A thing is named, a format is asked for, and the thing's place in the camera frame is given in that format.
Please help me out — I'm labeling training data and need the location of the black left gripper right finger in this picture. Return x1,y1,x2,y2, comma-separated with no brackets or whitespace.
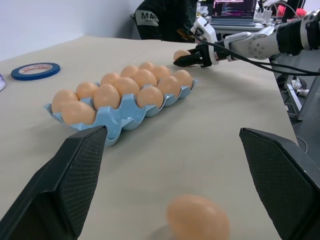
238,127,320,240

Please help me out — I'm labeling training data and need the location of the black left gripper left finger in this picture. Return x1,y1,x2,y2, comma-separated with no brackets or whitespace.
0,125,108,240

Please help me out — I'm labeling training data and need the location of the brown egg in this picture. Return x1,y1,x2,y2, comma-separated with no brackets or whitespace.
51,89,80,113
133,68,158,87
120,65,140,78
100,72,121,86
114,76,141,99
166,193,231,240
138,61,155,71
93,83,121,111
61,100,97,126
151,65,172,82
172,69,194,89
137,86,164,109
157,75,182,99
173,49,192,62
75,81,99,100

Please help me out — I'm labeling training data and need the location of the light blue egg tray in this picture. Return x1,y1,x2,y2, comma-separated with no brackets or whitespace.
43,77,200,148

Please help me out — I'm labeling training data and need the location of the person in black jacket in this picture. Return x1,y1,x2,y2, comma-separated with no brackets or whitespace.
134,0,201,43

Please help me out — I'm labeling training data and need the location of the open laptop computer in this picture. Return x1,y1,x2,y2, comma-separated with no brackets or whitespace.
211,0,258,28

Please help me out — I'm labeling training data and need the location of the dark metal rack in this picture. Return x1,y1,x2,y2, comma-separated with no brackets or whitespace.
284,74,320,123

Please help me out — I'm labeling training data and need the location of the red object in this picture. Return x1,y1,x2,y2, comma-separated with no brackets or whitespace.
276,3,289,16

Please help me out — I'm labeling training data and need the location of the blue tape roll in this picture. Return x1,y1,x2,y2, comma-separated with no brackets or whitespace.
10,62,61,81

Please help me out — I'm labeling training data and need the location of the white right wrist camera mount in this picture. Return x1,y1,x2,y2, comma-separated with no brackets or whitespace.
190,17,221,66

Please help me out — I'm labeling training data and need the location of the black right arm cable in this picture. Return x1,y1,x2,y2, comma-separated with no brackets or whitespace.
195,34,320,76

